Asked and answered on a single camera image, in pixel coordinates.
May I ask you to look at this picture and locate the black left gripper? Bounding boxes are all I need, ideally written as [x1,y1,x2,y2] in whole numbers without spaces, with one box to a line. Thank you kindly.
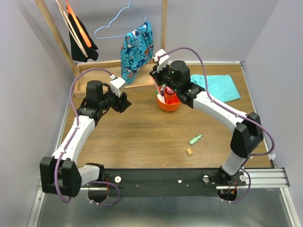
[98,86,132,113]

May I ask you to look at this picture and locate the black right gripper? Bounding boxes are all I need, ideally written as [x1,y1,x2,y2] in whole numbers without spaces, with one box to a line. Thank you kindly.
[150,62,179,93]

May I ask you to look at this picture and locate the small green bottle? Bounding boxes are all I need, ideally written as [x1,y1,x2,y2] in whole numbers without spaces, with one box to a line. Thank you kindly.
[188,134,202,146]

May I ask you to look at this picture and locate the small tan eraser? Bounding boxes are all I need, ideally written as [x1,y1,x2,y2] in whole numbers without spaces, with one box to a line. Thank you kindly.
[186,148,193,156]

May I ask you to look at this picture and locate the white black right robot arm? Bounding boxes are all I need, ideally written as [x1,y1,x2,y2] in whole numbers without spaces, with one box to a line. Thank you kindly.
[150,61,264,185]

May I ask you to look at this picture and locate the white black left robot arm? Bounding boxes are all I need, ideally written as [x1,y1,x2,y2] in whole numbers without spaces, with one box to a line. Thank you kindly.
[40,78,131,198]

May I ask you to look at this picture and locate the orange round divided organizer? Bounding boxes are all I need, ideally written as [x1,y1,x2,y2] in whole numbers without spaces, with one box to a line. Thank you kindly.
[156,87,181,112]

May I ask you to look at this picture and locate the blue patterned hanging shirt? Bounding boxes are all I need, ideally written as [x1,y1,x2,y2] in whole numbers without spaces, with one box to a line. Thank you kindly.
[120,21,154,85]

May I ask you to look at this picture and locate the wooden clothes rack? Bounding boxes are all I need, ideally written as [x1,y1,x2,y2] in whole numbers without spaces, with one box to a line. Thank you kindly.
[34,0,169,98]

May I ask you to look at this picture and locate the teal folded t-shirt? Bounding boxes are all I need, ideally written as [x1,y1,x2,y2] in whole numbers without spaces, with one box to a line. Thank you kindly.
[190,74,241,104]

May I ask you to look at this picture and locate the black hanging garment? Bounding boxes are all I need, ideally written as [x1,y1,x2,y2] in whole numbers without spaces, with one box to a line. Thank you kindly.
[68,13,99,63]

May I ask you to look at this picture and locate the light wooden hanger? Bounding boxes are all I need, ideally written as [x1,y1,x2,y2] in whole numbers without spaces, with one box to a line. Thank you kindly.
[56,0,88,59]

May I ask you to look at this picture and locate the orange plastic hanger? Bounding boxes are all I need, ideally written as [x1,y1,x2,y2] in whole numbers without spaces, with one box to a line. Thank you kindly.
[66,0,92,47]

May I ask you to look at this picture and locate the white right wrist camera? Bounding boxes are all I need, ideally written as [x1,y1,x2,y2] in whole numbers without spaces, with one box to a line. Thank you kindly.
[153,49,169,72]

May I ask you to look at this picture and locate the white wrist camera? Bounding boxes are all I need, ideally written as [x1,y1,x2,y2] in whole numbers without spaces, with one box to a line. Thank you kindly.
[153,49,169,72]
[109,77,127,97]

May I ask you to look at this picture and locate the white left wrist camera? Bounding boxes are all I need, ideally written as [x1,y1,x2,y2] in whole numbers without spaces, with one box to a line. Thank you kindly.
[109,77,127,97]

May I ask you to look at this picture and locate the light blue wire hanger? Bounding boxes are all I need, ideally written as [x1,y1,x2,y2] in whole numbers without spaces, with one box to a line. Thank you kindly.
[94,0,149,40]

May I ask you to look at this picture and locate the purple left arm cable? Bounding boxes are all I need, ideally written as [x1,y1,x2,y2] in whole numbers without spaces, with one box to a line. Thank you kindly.
[54,68,121,207]

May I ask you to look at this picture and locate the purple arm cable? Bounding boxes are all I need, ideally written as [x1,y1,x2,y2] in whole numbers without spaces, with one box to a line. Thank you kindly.
[156,47,276,205]
[54,68,121,207]

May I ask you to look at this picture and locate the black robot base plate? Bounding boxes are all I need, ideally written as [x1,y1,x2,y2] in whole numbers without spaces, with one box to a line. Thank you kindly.
[103,168,246,198]

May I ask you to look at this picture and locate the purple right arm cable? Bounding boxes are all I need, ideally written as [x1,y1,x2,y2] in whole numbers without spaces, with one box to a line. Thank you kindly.
[156,47,276,205]

